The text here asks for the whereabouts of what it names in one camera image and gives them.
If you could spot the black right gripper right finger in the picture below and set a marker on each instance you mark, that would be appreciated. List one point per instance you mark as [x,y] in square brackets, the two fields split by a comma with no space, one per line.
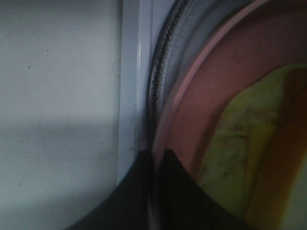
[184,206]

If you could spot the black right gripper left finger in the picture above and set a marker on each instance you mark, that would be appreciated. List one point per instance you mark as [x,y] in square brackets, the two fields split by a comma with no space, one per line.
[127,206]

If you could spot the white bread slice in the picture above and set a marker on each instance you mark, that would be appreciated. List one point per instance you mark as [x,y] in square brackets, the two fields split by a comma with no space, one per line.
[284,156]

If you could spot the pink round plate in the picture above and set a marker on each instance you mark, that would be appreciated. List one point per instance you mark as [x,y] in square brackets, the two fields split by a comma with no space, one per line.
[263,36]

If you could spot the white microwave oven body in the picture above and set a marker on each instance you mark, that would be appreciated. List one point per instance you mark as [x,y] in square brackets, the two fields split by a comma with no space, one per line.
[73,76]

